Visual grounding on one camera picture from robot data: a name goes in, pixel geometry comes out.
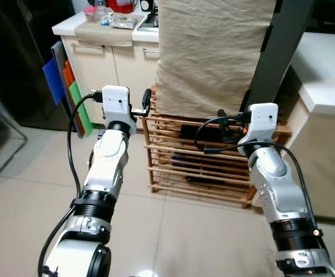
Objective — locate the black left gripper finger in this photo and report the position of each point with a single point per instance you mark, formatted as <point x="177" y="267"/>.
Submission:
<point x="146" y="101"/>

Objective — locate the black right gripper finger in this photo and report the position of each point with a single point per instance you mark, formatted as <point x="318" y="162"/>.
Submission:
<point x="226" y="124"/>

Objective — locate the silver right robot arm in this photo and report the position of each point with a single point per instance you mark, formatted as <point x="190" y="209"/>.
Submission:
<point x="277" y="190"/>

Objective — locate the small grey fridge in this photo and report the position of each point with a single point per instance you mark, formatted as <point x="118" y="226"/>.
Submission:
<point x="279" y="52"/>

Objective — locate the large black fridge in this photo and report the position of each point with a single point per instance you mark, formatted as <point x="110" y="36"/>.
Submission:
<point x="17" y="57"/>

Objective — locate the cream kitchen cabinet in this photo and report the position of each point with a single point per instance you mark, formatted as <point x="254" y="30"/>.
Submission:
<point x="98" y="72"/>

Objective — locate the wooden slatted rack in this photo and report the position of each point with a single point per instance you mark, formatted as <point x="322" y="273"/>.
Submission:
<point x="173" y="164"/>

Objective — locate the beige cloth cover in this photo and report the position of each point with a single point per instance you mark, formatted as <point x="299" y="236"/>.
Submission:
<point x="213" y="52"/>

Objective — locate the beige counter mat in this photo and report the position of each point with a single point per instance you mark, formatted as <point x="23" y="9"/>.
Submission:
<point x="104" y="36"/>

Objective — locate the steel gas stove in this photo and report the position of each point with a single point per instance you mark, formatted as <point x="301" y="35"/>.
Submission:
<point x="150" y="23"/>

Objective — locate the orange cutting board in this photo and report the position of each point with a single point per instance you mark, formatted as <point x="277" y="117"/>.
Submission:
<point x="68" y="72"/>

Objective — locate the white counter unit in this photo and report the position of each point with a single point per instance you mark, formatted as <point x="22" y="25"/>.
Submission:
<point x="323" y="133"/>

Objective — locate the clear plastic snack bag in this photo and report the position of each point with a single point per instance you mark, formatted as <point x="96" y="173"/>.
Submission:
<point x="124" y="22"/>

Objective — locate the blue cutting board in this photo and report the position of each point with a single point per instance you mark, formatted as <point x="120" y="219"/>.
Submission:
<point x="53" y="81"/>

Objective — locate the clear plastic bottle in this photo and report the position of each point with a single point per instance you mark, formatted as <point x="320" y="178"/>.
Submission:
<point x="102" y="12"/>

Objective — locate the red kettle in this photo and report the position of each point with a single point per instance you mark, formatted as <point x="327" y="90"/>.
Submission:
<point x="121" y="5"/>

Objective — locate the pink small container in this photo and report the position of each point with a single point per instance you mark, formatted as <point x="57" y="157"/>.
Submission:
<point x="90" y="14"/>

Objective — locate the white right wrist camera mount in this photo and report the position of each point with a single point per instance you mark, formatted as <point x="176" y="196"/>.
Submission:
<point x="263" y="121"/>

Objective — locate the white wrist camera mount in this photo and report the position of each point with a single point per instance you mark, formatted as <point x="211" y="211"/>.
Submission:
<point x="263" y="121"/>
<point x="115" y="103"/>

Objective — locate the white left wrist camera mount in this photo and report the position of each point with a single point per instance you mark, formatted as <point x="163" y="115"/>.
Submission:
<point x="115" y="103"/>

